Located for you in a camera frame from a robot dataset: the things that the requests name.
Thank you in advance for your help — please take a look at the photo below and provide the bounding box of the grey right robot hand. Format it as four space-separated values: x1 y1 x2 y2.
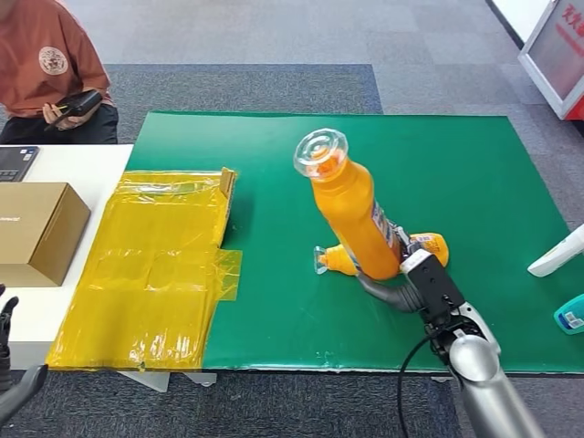
357 224 425 314

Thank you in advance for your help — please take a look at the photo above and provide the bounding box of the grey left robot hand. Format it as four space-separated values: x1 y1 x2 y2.
0 284 50 425

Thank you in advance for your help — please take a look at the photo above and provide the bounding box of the orange bottle with clear cap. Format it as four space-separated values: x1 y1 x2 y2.
313 232 450 278
293 128 405 283

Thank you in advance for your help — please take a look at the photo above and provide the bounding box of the black handheld device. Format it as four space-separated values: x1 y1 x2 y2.
44 89 104 132

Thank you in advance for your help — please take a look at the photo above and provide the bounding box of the white plastic bottle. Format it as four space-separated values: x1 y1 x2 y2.
528 224 584 279

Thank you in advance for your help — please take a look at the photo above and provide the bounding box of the teal plastic bottle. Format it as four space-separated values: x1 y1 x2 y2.
554 294 584 337

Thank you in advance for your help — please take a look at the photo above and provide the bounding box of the green table mat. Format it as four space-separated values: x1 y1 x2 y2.
126 110 584 375

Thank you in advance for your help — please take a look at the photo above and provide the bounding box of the brown cardboard box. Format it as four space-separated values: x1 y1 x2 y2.
0 182 91 288

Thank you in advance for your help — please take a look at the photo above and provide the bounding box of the flat box in yellow wrap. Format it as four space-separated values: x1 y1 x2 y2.
45 167 243 372

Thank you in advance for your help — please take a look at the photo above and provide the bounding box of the white and red display stand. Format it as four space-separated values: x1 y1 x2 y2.
518 0 584 120

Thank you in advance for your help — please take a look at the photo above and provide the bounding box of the person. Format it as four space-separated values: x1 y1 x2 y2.
0 0 120 146

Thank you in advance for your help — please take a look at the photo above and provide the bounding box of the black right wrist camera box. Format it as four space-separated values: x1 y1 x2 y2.
399 247 467 329

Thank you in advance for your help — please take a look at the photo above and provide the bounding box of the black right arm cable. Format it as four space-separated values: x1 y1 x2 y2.
396 328 453 438

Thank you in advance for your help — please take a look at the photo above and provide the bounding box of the white table bracket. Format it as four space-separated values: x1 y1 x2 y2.
184 371 218 389
119 370 171 394

